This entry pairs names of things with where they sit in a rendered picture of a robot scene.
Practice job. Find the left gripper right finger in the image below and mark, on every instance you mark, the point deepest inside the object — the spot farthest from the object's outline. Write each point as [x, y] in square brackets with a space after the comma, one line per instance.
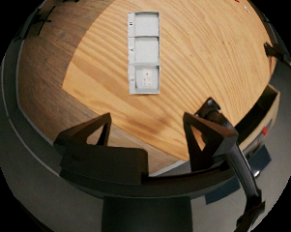
[220, 140]

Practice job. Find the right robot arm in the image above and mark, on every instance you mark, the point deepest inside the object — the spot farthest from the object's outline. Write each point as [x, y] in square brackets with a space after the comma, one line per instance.
[277, 52]

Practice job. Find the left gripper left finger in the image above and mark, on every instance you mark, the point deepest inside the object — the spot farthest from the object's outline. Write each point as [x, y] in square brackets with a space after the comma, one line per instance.
[81, 132]

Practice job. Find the grey rack of bins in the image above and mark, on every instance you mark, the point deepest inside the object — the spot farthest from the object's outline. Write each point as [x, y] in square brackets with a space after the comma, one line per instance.
[144, 40]

